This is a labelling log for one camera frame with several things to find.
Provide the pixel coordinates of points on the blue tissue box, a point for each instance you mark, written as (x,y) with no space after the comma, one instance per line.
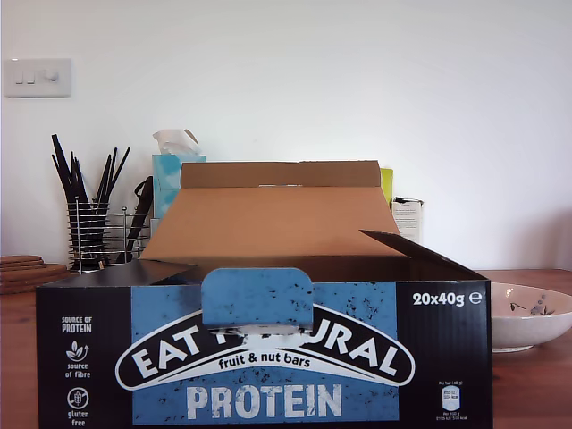
(166,187)

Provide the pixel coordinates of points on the thin black stick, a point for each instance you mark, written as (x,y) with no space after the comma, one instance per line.
(113,154)
(117,172)
(100,179)
(61,176)
(76,172)

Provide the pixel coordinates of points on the white light switch plate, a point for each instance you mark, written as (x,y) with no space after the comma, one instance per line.
(38,78)

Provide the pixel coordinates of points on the black blue snackbar carton box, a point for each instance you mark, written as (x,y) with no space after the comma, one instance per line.
(268,393)

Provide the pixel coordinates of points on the round wooden board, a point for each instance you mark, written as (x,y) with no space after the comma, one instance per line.
(31,277)

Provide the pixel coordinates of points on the round cork coaster stack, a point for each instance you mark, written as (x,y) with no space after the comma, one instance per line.
(20,260)

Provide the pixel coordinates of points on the yellow-green package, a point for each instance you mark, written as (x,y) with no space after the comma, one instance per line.
(387,187)

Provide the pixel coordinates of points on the white floral ceramic bowl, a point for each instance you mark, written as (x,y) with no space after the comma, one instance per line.
(532,324)

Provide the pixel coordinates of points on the thick black stick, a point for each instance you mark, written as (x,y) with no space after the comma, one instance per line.
(67,167)

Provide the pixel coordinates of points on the white labelled small carton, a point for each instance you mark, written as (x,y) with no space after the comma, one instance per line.
(409,219)

